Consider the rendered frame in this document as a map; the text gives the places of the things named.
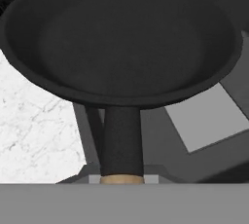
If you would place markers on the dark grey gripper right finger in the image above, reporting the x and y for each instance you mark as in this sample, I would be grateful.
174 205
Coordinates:
154 173

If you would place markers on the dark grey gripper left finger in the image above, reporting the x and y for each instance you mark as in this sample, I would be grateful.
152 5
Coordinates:
93 169

